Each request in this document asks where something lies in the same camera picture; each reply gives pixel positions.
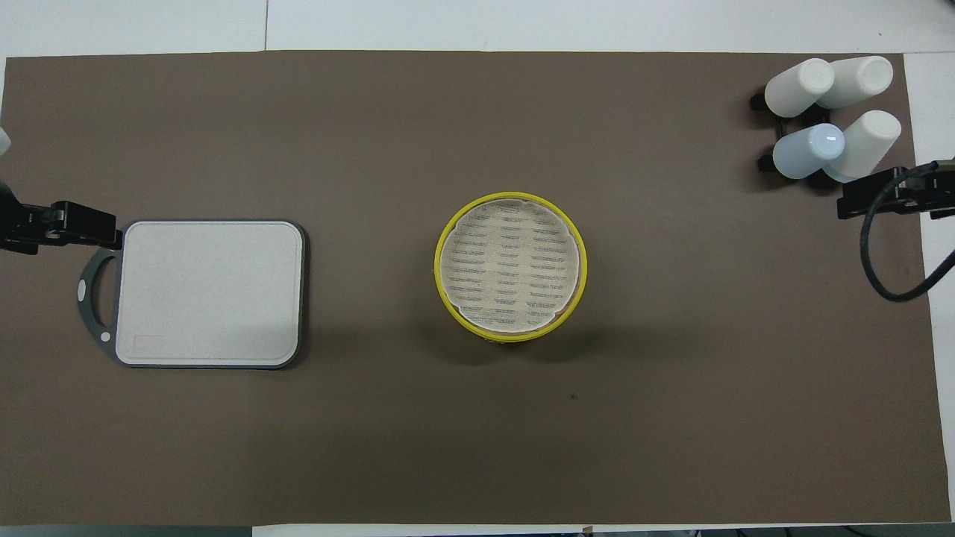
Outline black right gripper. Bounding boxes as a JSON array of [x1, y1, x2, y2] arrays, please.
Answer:
[[837, 158, 955, 220]]

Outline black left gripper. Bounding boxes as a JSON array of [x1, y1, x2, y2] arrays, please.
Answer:
[[0, 179, 124, 254]]

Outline yellow bamboo steamer lid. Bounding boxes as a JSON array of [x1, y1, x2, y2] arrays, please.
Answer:
[[434, 192, 588, 342]]

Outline yellow bamboo steamer base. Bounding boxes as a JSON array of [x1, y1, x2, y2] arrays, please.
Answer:
[[448, 298, 579, 345]]

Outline white plastic cup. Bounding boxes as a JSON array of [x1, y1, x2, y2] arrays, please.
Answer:
[[823, 110, 902, 183], [765, 58, 835, 119]]

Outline light blue plastic cup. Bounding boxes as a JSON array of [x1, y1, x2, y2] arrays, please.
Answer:
[[772, 123, 845, 180]]

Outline white cup with blue rim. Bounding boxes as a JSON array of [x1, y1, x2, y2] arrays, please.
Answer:
[[817, 56, 894, 110]]

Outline black cup rack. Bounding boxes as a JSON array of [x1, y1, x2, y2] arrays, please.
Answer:
[[750, 89, 836, 176]]

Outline brown table mat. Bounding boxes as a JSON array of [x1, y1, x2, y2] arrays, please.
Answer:
[[0, 49, 952, 527]]

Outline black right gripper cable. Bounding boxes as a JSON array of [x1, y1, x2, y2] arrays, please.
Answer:
[[859, 166, 955, 303]]

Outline grey cutting board with handle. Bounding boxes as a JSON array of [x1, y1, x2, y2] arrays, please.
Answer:
[[77, 219, 307, 370]]

